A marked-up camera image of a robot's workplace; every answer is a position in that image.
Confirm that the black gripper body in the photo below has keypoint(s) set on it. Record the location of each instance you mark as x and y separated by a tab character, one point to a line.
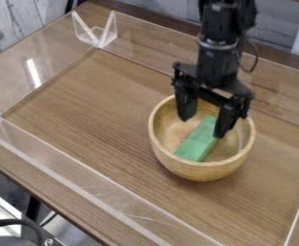
226	90

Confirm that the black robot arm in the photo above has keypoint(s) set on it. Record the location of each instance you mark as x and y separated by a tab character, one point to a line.
212	79

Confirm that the green rectangular block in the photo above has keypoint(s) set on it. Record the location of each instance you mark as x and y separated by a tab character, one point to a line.
200	142

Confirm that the clear acrylic barrier wall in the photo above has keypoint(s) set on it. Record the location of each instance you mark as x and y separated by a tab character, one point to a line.
75	106

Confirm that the wooden brown bowl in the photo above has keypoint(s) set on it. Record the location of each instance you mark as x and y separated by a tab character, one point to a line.
169	131

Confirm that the clear acrylic corner bracket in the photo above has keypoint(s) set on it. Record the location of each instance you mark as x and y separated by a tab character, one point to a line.
98	37

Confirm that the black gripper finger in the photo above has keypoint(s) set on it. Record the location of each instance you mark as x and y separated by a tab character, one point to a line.
226	120
186	96

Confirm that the black table leg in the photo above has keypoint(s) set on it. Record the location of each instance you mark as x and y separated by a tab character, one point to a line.
34	208

